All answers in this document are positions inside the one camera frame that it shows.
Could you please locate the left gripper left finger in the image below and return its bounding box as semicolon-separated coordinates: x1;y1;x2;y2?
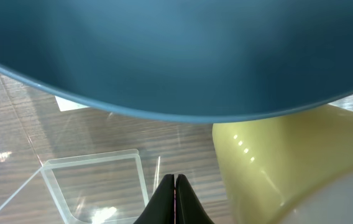
134;174;175;224

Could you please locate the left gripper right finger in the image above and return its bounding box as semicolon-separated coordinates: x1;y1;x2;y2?
175;174;214;224

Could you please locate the pale green cup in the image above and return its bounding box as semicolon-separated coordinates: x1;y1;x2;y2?
213;105;353;223

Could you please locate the dark blue plate front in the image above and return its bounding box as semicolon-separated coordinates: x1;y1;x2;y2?
0;0;353;123

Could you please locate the clear plastic storage container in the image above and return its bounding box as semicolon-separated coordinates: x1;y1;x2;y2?
0;63;353;224

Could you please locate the white label in container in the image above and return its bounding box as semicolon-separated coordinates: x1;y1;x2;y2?
55;96;88;112

